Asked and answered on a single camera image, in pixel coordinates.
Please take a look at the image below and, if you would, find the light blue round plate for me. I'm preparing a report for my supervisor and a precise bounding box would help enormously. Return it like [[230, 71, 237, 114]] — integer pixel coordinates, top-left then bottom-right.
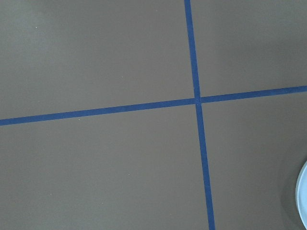
[[295, 160, 307, 230]]

